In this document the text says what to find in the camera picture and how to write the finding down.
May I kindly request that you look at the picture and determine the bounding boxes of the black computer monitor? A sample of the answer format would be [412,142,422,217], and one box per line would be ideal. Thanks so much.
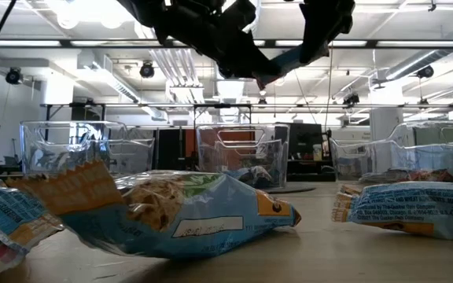
[288,122,324,155]

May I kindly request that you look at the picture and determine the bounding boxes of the grey woven placemat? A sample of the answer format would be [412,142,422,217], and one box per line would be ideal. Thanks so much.
[263,185,317,194]

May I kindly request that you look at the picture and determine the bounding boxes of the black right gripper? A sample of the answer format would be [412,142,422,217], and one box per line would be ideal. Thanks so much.
[298,0,357,66]

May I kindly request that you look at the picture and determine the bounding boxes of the blue granola bar small print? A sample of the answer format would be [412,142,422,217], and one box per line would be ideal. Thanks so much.
[330,181,453,241]

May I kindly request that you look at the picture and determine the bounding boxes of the red pink granola bar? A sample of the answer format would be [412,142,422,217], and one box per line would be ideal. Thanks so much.
[359,167,453,184]

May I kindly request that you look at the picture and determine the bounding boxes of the clear plastic bin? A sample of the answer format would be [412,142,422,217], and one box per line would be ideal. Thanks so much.
[19,120,156,177]
[328,120,453,184]
[195,123,290,189]

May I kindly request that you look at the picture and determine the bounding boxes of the blue orange granola bar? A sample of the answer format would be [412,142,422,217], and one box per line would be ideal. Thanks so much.
[6,159,302,260]

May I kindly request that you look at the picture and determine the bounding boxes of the orange partition panel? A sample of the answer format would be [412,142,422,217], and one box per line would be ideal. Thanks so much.
[184,129,256,171]

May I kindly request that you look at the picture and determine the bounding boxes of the black overhead light bar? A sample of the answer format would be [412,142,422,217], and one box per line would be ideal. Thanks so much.
[0,38,453,50]

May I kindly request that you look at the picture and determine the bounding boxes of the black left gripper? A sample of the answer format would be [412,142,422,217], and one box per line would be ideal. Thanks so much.
[116,0,284,79]

